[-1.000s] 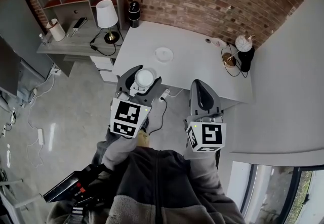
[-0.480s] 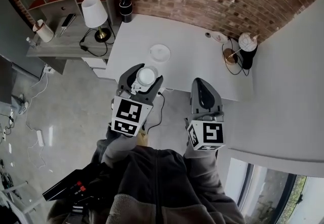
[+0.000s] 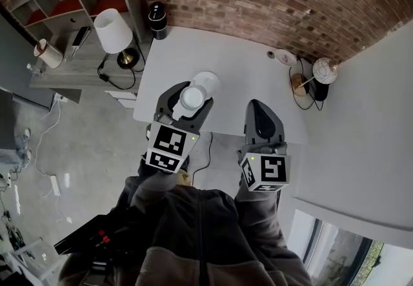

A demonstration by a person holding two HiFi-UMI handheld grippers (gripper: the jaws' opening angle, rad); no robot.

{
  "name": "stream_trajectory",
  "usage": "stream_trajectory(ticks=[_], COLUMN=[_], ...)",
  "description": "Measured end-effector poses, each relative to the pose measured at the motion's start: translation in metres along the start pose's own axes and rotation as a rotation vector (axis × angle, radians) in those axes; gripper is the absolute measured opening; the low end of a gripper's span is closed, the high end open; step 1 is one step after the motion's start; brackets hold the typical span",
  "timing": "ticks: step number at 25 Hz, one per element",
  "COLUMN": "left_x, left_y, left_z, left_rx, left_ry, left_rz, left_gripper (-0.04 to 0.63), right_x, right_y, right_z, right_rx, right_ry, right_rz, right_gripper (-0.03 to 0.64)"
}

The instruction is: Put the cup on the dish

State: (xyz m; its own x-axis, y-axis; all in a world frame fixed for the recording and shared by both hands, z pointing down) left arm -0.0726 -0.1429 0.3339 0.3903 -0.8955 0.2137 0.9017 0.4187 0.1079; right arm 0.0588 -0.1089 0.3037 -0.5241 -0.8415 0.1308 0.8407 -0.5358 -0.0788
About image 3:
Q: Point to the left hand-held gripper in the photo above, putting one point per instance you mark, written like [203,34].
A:
[169,144]

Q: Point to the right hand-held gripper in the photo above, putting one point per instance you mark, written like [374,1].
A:
[267,168]

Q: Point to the white cup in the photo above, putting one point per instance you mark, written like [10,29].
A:
[193,98]

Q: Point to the white round dish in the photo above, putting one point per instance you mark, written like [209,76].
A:
[208,79]

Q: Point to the person's left forearm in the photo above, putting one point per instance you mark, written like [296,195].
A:
[151,188]

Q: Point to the person's right forearm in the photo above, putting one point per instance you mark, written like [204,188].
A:
[258,213]

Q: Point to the white shell-shaped dish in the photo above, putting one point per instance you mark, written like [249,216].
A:
[285,57]

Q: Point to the black cylinder vase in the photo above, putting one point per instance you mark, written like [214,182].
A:
[321,91]

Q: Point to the small dark round object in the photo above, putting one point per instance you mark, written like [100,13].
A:
[270,54]

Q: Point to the globe lamp with gold base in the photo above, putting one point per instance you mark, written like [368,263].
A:
[324,70]

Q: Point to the black cylinder speaker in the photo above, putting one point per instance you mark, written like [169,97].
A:
[157,21]

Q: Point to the white shade brass table lamp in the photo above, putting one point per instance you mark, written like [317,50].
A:
[113,33]

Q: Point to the grey wooden sideboard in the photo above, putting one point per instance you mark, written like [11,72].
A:
[87,68]

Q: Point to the person's dark fleece jacket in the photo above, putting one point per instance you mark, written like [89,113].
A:
[200,239]

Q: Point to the paper towel roll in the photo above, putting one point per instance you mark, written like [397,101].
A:
[48,54]

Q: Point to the dark framed window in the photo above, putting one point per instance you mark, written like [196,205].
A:
[338,255]

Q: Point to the white power strip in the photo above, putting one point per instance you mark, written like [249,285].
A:
[55,185]

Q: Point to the small clear bottle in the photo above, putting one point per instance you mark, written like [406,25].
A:
[34,70]

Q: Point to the grey wooden shelf unit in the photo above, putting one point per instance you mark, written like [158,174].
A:
[61,4]

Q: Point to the black case with red parts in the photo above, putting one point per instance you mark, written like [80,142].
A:
[84,236]

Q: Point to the dark grey cabinet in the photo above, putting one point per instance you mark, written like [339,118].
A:
[19,62]

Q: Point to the white metal frame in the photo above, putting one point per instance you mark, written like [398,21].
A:
[22,259]

